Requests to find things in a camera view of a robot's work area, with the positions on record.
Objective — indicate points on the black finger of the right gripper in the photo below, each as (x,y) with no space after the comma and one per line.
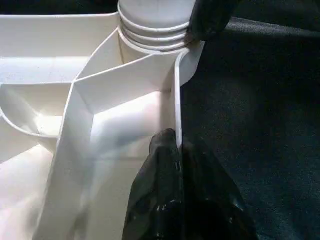
(212,17)

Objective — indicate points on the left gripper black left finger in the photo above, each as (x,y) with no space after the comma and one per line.
(157,190)

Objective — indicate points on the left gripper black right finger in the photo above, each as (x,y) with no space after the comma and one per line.
(210,207)

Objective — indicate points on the white plastic table leg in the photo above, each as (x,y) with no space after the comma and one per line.
(155,15)

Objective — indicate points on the white plastic table top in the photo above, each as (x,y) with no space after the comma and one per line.
(112,112)

